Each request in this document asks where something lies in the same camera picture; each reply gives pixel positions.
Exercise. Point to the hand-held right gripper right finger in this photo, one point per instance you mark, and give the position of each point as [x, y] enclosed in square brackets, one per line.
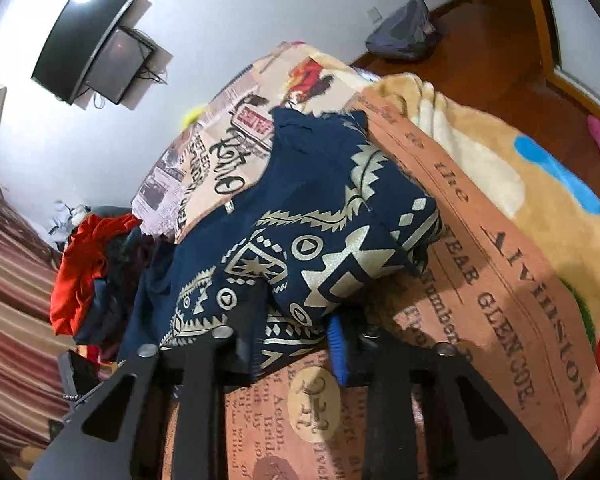
[337, 355]

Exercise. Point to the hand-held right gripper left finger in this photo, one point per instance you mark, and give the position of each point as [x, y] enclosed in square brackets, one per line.
[205, 385]

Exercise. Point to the navy patterned garment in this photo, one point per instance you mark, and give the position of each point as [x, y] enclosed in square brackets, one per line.
[320, 195]

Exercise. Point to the pile of dark clothes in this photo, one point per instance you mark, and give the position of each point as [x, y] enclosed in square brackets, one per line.
[125, 270]

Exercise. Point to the pile of red clothes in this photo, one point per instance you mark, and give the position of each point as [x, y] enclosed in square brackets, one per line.
[85, 265]

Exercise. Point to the black box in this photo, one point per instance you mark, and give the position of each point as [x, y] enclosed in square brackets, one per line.
[82, 372]

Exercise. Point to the printed fleece blanket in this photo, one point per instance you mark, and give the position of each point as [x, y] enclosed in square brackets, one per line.
[480, 240]

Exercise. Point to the white crumpled cloth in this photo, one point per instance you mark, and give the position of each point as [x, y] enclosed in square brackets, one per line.
[67, 220]

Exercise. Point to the yellow plush item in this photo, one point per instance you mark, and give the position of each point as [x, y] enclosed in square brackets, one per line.
[192, 116]

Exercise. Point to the grey bag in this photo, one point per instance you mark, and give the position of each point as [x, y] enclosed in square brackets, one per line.
[402, 30]

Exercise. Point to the small black wall monitor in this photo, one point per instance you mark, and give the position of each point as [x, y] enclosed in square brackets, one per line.
[117, 67]

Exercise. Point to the white wall socket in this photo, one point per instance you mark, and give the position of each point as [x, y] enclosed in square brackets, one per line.
[374, 14]

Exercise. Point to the large black wall television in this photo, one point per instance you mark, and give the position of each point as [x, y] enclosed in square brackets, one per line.
[80, 40]

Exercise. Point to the wooden door frame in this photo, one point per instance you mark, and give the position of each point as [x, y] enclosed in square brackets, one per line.
[540, 20]

